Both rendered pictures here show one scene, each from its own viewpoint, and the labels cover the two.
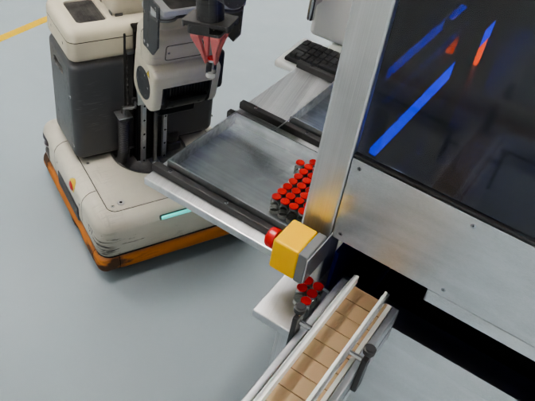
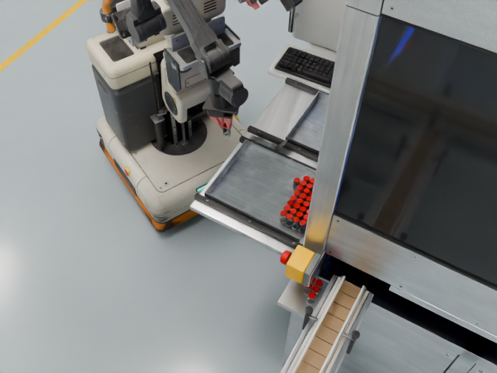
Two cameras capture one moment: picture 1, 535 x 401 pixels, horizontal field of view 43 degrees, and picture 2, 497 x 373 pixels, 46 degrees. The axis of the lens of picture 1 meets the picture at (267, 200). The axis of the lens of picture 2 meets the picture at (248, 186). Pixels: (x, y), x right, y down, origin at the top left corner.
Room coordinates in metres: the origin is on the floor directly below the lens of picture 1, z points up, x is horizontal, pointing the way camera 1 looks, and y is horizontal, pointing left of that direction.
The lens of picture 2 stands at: (0.08, 0.06, 2.41)
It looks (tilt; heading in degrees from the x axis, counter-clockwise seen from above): 54 degrees down; 2
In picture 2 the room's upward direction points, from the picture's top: 1 degrees clockwise
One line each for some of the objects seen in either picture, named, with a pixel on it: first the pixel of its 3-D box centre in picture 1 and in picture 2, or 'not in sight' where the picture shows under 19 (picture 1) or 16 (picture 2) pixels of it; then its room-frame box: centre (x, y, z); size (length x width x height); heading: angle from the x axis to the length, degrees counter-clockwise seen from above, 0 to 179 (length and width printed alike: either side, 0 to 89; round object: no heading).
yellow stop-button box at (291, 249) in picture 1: (296, 251); (302, 265); (0.86, -0.07, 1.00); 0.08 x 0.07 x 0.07; 63
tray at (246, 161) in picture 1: (261, 171); (270, 189); (1.19, 0.02, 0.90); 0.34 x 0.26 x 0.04; 63
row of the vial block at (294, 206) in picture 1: (310, 195); (307, 205); (1.13, -0.09, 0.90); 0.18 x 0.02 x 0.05; 153
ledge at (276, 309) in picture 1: (300, 309); (308, 296); (0.83, -0.10, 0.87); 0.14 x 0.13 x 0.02; 63
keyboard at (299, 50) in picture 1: (350, 70); (327, 72); (1.85, -0.18, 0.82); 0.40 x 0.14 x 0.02; 66
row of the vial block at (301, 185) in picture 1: (302, 190); (301, 202); (1.14, -0.07, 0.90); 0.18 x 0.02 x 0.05; 153
